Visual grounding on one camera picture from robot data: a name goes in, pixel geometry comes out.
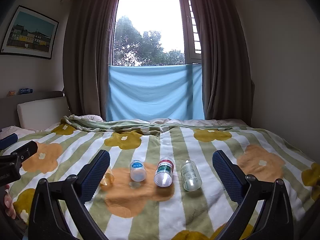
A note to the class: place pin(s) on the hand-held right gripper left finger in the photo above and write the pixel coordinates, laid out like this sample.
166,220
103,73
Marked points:
96,175

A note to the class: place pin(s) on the clear cup red green label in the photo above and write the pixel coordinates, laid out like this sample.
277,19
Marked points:
163,173

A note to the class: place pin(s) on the blue toy car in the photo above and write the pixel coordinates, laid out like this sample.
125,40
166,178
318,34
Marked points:
25,91

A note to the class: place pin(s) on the small amber plastic cup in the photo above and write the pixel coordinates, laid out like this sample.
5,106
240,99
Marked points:
108,177

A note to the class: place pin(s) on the person's left hand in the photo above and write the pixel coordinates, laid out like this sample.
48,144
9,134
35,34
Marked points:
10,205

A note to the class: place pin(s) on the framed picture of houses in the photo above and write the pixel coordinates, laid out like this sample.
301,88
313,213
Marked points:
30,33

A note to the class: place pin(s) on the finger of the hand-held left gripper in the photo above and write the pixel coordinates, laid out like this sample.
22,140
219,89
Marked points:
26,151
8,141

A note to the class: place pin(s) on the white headboard cushion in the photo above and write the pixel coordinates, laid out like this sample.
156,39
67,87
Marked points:
42,111

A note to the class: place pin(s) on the clear bottle white label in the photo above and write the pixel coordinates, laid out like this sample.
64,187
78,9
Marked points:
191,177

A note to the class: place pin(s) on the pink bed sheet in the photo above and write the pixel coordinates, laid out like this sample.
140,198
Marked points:
17,132

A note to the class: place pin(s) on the brown curtain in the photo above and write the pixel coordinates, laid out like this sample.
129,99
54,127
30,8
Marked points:
222,60
87,62

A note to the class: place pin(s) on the striped flower blanket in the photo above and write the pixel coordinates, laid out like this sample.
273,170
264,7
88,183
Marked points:
160,212

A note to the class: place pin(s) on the light blue cloth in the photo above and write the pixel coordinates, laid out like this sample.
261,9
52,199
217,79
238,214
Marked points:
155,92

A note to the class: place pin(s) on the clear cup with blue label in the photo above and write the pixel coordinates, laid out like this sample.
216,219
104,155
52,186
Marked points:
138,171

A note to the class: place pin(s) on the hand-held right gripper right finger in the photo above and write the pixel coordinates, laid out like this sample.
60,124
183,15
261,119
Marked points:
226,175

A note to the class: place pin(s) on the window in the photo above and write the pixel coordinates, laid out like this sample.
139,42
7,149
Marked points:
150,27

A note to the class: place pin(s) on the grey bed headboard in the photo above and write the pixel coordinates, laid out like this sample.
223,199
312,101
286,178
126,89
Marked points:
45,94

